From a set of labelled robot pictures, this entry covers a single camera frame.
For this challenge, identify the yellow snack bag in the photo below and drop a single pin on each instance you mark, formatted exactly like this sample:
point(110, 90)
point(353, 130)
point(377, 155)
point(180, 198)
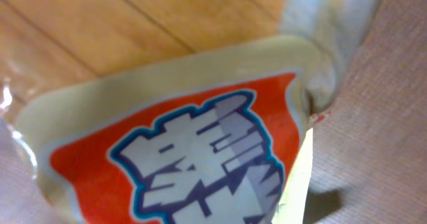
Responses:
point(172, 111)

